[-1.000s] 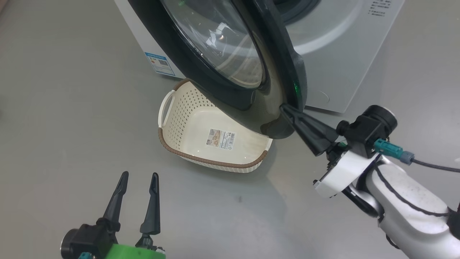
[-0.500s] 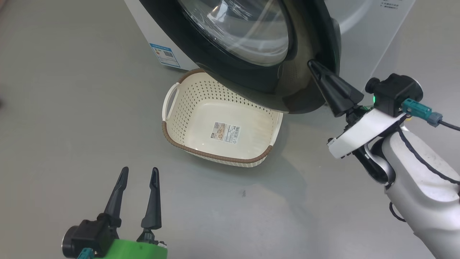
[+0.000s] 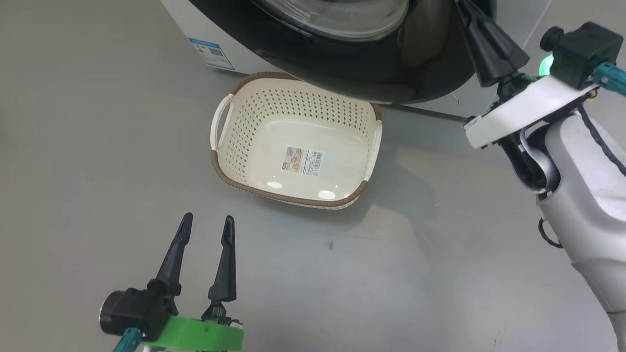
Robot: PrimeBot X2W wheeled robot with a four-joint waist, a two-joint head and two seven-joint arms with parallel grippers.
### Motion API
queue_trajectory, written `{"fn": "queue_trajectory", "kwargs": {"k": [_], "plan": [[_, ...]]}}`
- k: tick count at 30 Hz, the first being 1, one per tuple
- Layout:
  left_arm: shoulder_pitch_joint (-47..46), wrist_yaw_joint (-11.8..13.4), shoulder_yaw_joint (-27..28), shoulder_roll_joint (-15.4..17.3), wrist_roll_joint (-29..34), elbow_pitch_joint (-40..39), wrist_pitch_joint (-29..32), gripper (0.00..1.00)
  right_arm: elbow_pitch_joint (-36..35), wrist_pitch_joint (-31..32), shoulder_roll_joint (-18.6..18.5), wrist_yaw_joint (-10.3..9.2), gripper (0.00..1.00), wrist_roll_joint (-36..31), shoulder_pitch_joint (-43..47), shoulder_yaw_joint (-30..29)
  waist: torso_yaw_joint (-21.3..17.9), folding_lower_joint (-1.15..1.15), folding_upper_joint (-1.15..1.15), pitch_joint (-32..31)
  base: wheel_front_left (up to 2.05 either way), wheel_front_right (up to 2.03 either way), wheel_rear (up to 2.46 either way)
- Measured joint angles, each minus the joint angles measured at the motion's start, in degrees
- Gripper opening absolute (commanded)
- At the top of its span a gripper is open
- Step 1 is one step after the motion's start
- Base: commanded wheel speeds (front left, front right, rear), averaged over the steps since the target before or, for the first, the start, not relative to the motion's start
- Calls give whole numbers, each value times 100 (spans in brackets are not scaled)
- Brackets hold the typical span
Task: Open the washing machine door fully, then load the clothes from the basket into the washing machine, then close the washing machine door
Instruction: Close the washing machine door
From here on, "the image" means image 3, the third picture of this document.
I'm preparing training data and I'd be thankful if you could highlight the teal right camera cable plug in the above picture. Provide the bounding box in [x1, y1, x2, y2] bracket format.
[593, 61, 626, 97]

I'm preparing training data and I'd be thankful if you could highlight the teal left camera cable plug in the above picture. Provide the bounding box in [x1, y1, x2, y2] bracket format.
[113, 328, 143, 352]

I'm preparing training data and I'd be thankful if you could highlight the teal camera cable plug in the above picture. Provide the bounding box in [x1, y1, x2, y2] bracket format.
[113, 328, 143, 352]
[593, 61, 626, 97]

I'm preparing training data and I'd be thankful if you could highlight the cream perforated laundry basket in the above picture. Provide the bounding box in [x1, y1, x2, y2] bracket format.
[210, 72, 383, 210]

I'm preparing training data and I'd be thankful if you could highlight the washing machine door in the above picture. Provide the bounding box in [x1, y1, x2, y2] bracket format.
[188, 0, 497, 105]

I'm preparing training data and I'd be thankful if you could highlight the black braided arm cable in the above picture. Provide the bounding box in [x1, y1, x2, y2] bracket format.
[576, 100, 626, 177]

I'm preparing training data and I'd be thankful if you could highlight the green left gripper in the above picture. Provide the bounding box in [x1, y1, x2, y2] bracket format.
[141, 212, 244, 352]

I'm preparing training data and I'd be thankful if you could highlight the white basket product label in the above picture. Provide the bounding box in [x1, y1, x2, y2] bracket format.
[281, 146, 325, 176]

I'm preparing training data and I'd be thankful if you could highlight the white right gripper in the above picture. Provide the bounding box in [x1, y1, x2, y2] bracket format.
[455, 0, 600, 150]

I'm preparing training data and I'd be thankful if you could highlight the blue energy label sticker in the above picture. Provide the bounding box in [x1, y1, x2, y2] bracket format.
[188, 38, 236, 72]

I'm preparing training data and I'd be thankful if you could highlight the white front-load washing machine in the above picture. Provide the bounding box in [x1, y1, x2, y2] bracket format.
[160, 0, 554, 119]

